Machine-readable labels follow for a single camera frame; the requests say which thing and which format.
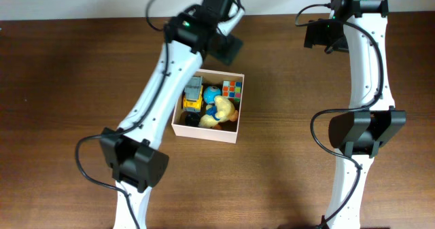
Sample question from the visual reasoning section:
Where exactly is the colourful puzzle cube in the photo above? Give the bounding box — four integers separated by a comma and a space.
222, 81, 243, 104

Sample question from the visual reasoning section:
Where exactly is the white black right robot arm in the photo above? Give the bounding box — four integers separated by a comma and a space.
304, 0, 406, 228

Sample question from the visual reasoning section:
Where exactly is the beige cardboard box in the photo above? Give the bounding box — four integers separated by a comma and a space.
171, 69, 245, 143

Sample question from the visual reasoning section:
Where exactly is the blue ball toy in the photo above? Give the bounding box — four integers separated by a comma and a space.
203, 86, 222, 105

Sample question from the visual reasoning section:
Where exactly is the black round lid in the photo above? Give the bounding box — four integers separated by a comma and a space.
185, 112, 201, 127

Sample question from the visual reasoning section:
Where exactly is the yellow grey toy truck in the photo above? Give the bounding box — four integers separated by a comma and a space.
182, 76, 203, 113

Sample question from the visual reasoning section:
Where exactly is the yellow plush duck toy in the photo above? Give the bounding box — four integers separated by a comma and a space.
198, 95, 239, 129

